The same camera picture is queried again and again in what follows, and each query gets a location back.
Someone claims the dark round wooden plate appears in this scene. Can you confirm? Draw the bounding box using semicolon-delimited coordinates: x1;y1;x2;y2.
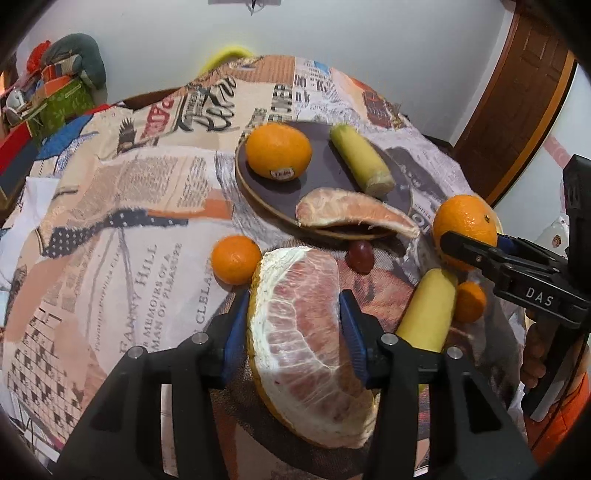
235;121;413;241

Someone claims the thin peeled pomelo segment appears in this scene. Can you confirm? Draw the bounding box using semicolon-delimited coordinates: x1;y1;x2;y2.
295;187;422;239

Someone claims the corn piece on plate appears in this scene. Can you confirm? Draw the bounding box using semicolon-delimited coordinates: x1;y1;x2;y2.
329;124;396;196

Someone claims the red grape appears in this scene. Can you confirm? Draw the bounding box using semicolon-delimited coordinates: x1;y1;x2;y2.
348;240;374;273

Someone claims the brown wooden door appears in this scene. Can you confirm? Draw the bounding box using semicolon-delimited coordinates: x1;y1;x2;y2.
452;7;579;207

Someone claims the small mandarin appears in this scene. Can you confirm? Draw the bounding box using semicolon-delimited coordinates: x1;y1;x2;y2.
454;281;488;324
211;235;263;285

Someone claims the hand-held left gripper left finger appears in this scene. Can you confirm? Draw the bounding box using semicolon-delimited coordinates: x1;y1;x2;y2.
55;289;252;480

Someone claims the orange garment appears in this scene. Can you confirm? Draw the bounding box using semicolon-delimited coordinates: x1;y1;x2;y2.
525;369;591;454

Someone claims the yellow-green chair back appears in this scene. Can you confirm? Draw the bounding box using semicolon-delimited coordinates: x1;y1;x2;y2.
199;45;256;75

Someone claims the person's right hand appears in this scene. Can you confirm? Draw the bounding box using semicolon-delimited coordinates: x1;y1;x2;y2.
520;320;553;387

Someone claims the green patterned box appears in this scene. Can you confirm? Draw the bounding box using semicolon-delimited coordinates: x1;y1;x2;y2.
30;76;93;139

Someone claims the large orange with sticker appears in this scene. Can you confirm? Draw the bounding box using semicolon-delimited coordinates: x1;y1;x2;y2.
245;122;313;182

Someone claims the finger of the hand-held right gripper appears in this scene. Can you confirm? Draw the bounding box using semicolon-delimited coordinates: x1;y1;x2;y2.
497;233;566;259
440;230;511;280

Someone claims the large peeled pomelo wedge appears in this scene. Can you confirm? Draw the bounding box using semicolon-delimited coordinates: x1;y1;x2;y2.
246;246;382;450

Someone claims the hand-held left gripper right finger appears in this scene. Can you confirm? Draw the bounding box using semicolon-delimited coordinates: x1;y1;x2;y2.
338;289;542;480

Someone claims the yellow corn piece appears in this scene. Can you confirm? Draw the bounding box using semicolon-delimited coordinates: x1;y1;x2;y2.
395;268;459;354

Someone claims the newspaper print tablecloth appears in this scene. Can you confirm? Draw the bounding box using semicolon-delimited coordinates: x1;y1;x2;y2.
0;54;529;480

